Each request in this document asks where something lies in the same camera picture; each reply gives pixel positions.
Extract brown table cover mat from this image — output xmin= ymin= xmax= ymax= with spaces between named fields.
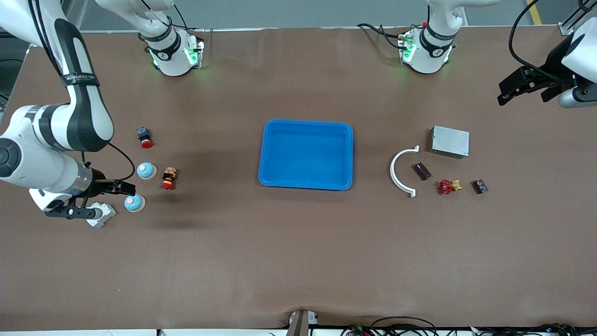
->
xmin=0 ymin=26 xmax=597 ymax=331

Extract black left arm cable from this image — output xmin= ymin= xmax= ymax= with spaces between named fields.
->
xmin=509 ymin=0 xmax=567 ymax=77

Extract aluminium frame post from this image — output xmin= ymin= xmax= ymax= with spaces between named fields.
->
xmin=560 ymin=0 xmax=589 ymax=36

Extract grey metal power supply box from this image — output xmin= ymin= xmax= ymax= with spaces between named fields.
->
xmin=430 ymin=126 xmax=470 ymax=159

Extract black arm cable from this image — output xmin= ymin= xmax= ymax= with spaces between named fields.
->
xmin=509 ymin=0 xmax=567 ymax=77
xmin=28 ymin=0 xmax=136 ymax=182

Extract black base cable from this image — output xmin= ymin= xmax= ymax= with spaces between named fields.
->
xmin=357 ymin=22 xmax=411 ymax=51

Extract metal table clamp bracket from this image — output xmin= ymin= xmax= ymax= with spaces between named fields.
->
xmin=285 ymin=310 xmax=319 ymax=336

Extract red handle brass valve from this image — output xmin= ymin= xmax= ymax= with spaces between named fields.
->
xmin=437 ymin=179 xmax=463 ymax=195

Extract black looped cable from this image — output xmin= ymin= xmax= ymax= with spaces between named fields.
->
xmin=371 ymin=316 xmax=437 ymax=336

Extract black cable bundle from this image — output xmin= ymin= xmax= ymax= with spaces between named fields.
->
xmin=466 ymin=323 xmax=597 ymax=336

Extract white curved plastic bracket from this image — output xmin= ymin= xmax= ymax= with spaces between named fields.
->
xmin=390 ymin=146 xmax=420 ymax=198

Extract blue plastic tray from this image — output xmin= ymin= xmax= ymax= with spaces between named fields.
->
xmin=258 ymin=119 xmax=354 ymax=191

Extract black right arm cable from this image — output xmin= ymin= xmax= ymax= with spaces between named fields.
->
xmin=28 ymin=0 xmax=136 ymax=182

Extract white circuit breaker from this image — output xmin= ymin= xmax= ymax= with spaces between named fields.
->
xmin=86 ymin=202 xmax=117 ymax=229

